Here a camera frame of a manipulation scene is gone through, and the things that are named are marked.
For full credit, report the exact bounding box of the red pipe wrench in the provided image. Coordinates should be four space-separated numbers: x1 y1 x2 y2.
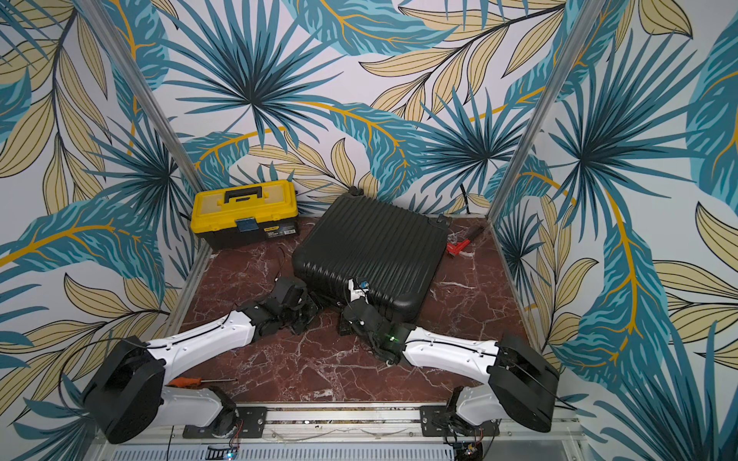
446 226 484 257

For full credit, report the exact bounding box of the orange handled screwdriver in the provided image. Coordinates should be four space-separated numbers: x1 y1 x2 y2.
168 376 236 388

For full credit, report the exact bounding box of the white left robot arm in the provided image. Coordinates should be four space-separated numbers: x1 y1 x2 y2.
82 277 319 445

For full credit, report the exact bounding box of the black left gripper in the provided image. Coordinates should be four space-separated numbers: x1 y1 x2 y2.
281 290 332 334

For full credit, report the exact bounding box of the yellow and black toolbox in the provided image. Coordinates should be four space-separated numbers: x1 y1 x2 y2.
190 180 299 251

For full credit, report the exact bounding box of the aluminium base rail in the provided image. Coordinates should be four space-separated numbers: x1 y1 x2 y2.
85 401 595 460

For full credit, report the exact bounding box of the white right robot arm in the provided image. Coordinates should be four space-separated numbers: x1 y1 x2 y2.
342 298 559 433

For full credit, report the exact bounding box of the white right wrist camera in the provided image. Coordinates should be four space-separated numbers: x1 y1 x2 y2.
348 279 369 303

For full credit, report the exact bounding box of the black hard-shell suitcase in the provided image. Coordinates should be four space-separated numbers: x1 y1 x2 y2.
292 187 450 323

